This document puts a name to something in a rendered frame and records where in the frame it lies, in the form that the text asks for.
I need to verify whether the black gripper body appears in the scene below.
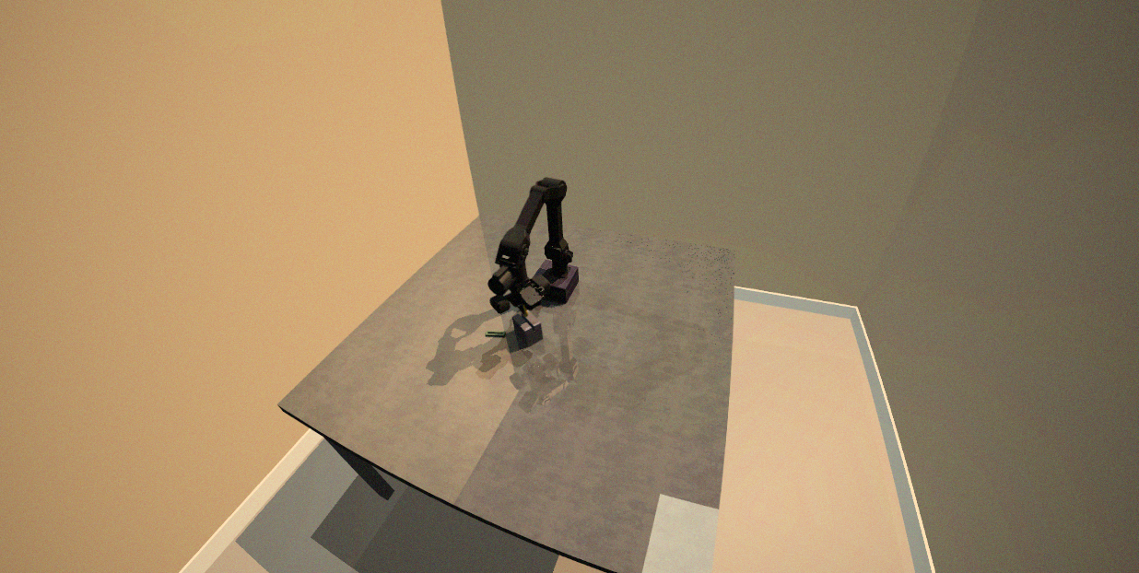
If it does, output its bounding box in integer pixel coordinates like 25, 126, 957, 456
489, 275, 550, 313

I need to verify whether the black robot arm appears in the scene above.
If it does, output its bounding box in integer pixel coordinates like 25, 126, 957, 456
487, 177, 573, 310

